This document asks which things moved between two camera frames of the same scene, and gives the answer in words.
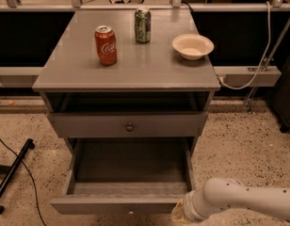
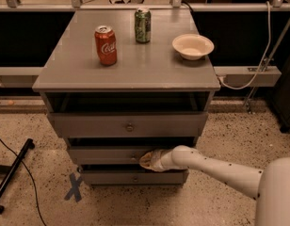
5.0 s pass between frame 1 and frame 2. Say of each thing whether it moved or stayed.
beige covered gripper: moved
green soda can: stayed
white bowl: stayed
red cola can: stayed
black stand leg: stayed
